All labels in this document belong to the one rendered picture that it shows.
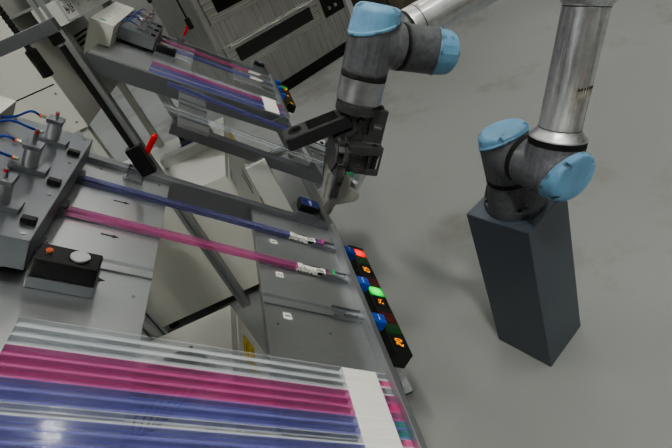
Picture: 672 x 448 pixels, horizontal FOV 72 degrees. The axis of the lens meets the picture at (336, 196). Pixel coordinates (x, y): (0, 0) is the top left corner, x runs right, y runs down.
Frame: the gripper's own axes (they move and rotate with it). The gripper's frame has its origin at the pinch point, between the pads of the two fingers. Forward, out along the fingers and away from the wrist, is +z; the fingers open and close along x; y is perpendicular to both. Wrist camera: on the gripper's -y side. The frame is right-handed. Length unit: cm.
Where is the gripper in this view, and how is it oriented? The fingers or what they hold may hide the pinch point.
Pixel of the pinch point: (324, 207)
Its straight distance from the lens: 84.2
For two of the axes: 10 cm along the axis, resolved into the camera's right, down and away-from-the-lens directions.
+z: -1.8, 8.8, 4.4
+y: 9.6, 0.6, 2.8
